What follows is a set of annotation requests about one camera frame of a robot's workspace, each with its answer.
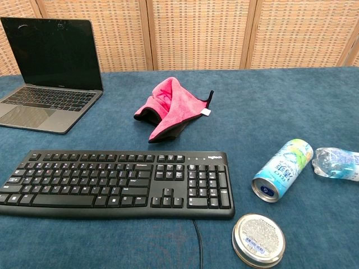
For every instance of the clear plastic water bottle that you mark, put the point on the clear plastic water bottle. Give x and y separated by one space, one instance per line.
336 165

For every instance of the grey open laptop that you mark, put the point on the grey open laptop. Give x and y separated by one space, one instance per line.
50 73

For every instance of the black Logitech keyboard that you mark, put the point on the black Logitech keyboard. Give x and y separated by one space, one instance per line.
112 185

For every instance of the pink microfibre cloth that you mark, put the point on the pink microfibre cloth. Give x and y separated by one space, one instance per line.
171 109

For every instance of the round silver tin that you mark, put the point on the round silver tin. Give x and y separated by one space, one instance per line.
258 241

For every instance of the blue white drink can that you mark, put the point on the blue white drink can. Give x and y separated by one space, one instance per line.
283 171

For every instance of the blue table cloth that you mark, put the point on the blue table cloth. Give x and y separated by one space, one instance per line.
252 112

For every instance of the woven rattan folding screen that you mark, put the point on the woven rattan folding screen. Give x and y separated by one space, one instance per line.
196 33

